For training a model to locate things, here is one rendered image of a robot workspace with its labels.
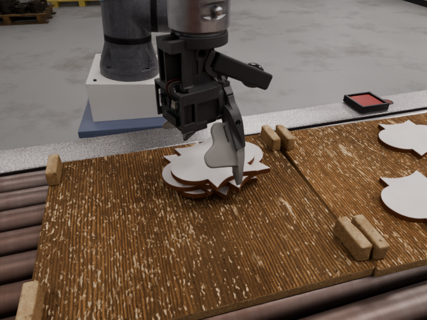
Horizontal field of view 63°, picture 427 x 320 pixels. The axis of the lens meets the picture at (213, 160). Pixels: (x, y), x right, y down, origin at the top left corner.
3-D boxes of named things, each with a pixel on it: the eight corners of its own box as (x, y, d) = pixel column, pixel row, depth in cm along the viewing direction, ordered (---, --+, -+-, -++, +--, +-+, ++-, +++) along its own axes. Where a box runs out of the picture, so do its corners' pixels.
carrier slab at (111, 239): (54, 170, 63) (52, 163, 62) (265, 139, 72) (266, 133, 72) (21, 366, 35) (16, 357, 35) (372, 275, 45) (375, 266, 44)
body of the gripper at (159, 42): (157, 117, 50) (148, 30, 43) (207, 103, 54) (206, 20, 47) (183, 140, 45) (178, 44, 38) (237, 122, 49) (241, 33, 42)
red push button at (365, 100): (347, 101, 89) (348, 96, 88) (367, 98, 90) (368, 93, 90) (361, 112, 84) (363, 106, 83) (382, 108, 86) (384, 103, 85)
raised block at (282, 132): (273, 136, 71) (274, 124, 69) (281, 134, 71) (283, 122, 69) (285, 151, 66) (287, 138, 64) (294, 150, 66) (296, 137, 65)
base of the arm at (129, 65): (104, 60, 98) (100, 23, 92) (159, 61, 100) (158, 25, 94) (96, 80, 85) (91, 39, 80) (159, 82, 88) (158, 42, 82)
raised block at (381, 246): (347, 228, 49) (351, 214, 48) (358, 226, 49) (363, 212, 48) (373, 263, 44) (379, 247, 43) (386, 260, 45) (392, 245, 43)
